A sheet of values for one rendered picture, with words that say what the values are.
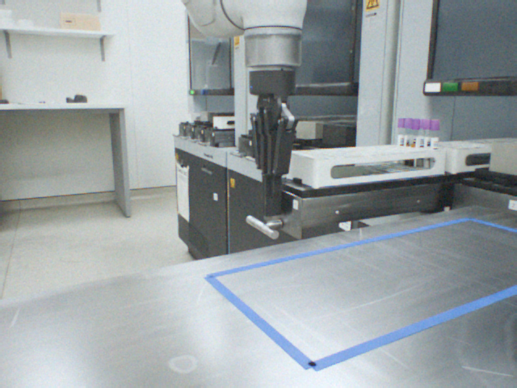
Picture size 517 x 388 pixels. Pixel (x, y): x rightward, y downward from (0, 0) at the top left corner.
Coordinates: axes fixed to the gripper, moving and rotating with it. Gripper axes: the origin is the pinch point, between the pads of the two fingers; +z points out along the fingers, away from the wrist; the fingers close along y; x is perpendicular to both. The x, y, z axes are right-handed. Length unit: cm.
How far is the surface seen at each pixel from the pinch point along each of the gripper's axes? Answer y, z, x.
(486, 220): -30.3, -2.0, -13.0
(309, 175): -3.4, -3.4, -5.3
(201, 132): 138, 1, -33
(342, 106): 94, -12, -82
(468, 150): -5.0, -5.9, -40.5
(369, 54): 28, -26, -42
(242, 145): 88, 2, -33
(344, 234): -27.6, -2.0, 5.5
